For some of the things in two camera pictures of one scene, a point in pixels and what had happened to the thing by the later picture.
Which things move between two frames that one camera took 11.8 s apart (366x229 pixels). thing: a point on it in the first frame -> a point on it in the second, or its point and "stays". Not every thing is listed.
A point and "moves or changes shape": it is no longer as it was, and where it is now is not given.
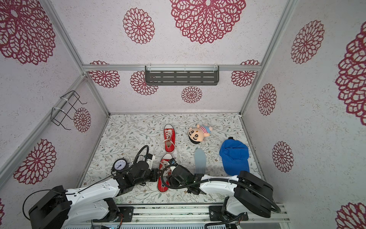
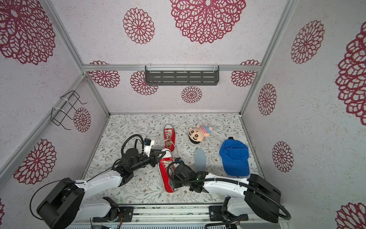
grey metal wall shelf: x=182 y=75 stays
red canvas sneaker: x=165 y=167 moves or changes shape
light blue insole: x=200 y=161 stays
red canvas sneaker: x=169 y=138 stays
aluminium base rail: x=194 y=213 stays
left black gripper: x=154 y=171 -> x=154 y=156
